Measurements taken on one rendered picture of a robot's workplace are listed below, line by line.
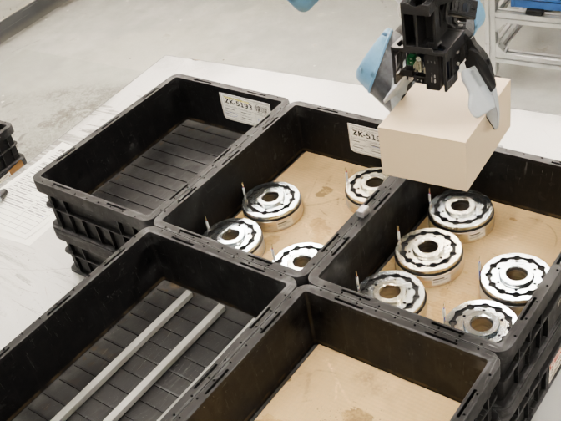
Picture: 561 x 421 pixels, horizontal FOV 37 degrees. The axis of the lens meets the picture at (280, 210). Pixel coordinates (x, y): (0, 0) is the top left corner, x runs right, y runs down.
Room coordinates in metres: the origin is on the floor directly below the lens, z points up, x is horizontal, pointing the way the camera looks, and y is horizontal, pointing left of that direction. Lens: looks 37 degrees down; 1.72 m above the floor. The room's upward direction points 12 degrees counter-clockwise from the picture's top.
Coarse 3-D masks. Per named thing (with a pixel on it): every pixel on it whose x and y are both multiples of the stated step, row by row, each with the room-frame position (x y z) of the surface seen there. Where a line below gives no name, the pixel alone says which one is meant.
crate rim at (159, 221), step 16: (288, 112) 1.34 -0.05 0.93; (320, 112) 1.32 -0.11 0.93; (336, 112) 1.30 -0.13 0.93; (224, 160) 1.22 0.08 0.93; (208, 176) 1.18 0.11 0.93; (192, 192) 1.15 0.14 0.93; (176, 208) 1.11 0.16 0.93; (160, 224) 1.08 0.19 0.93; (352, 224) 0.98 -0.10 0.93; (192, 240) 1.02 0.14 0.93; (208, 240) 1.01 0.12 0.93; (336, 240) 0.95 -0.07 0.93; (240, 256) 0.96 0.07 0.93; (256, 256) 0.95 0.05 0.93; (320, 256) 0.92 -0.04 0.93; (288, 272) 0.90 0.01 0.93; (304, 272) 0.90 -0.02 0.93
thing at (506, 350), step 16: (528, 160) 1.05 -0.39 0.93; (544, 160) 1.04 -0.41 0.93; (384, 192) 1.04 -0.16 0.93; (352, 240) 0.95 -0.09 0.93; (336, 256) 0.92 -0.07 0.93; (560, 256) 0.83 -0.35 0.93; (320, 272) 0.89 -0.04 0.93; (560, 272) 0.80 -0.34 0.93; (336, 288) 0.85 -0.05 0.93; (544, 288) 0.77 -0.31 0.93; (368, 304) 0.81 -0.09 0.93; (384, 304) 0.80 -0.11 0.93; (528, 304) 0.75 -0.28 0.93; (544, 304) 0.76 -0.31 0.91; (416, 320) 0.76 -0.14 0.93; (432, 320) 0.76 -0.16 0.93; (528, 320) 0.73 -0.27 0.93; (464, 336) 0.72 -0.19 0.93; (512, 336) 0.71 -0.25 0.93; (496, 352) 0.69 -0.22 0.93; (512, 352) 0.69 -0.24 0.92
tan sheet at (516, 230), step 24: (504, 216) 1.05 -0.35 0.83; (528, 216) 1.03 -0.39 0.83; (480, 240) 1.00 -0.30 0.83; (504, 240) 0.99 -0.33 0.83; (528, 240) 0.98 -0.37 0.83; (552, 240) 0.97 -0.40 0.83; (552, 264) 0.92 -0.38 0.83; (432, 288) 0.92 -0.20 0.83; (456, 288) 0.91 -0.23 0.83; (432, 312) 0.87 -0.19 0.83
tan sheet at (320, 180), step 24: (288, 168) 1.31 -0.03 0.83; (312, 168) 1.29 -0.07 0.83; (336, 168) 1.27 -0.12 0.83; (360, 168) 1.26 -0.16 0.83; (312, 192) 1.22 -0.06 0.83; (336, 192) 1.20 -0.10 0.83; (240, 216) 1.19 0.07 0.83; (312, 216) 1.15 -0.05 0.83; (336, 216) 1.13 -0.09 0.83; (264, 240) 1.11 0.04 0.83; (288, 240) 1.10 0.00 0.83; (312, 240) 1.09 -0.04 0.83
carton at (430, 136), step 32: (416, 96) 0.99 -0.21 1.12; (448, 96) 0.97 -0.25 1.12; (384, 128) 0.93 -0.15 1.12; (416, 128) 0.91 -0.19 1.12; (448, 128) 0.90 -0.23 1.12; (480, 128) 0.90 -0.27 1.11; (384, 160) 0.93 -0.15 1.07; (416, 160) 0.90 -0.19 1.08; (448, 160) 0.87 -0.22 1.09; (480, 160) 0.89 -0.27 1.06
